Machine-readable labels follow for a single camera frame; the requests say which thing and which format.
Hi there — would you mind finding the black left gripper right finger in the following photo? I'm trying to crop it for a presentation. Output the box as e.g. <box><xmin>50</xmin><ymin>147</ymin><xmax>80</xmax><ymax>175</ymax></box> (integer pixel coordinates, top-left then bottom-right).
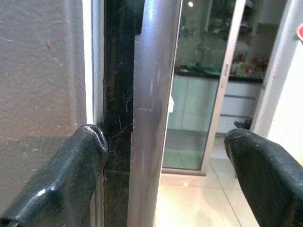
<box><xmin>223</xmin><ymin>128</ymin><xmax>303</xmax><ymax>227</ymax></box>

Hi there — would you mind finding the white kitchen unit dark counter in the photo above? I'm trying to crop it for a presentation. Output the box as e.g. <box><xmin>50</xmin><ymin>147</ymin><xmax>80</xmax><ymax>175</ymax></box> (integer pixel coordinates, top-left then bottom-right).
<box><xmin>169</xmin><ymin>67</ymin><xmax>265</xmax><ymax>134</ymax></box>

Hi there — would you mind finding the aluminium glass sliding door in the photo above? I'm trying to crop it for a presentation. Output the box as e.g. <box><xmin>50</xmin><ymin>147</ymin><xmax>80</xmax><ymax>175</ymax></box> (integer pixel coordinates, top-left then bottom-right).
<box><xmin>161</xmin><ymin>0</ymin><xmax>247</xmax><ymax>176</ymax></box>

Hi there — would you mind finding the silver mini fridge body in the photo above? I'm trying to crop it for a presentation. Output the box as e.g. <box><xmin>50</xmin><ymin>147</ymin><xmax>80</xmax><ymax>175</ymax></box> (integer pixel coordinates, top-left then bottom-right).
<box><xmin>0</xmin><ymin>0</ymin><xmax>105</xmax><ymax>227</ymax></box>

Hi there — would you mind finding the white door frame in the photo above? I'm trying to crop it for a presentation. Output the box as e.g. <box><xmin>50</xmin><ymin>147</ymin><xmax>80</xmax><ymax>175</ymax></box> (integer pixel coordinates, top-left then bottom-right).
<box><xmin>250</xmin><ymin>0</ymin><xmax>303</xmax><ymax>148</ymax></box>

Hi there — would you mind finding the silver mini fridge door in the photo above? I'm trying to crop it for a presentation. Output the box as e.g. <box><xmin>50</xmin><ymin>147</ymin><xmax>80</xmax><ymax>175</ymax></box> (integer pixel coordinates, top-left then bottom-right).
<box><xmin>127</xmin><ymin>0</ymin><xmax>183</xmax><ymax>227</ymax></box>

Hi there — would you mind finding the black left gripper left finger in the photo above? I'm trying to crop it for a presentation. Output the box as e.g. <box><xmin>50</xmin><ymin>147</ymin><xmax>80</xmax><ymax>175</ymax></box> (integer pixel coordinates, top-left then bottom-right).
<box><xmin>0</xmin><ymin>124</ymin><xmax>109</xmax><ymax>227</ymax></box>

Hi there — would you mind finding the red round object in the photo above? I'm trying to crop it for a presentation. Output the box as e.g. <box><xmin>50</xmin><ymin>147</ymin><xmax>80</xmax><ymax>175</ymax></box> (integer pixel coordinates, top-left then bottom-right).
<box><xmin>295</xmin><ymin>24</ymin><xmax>303</xmax><ymax>44</ymax></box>

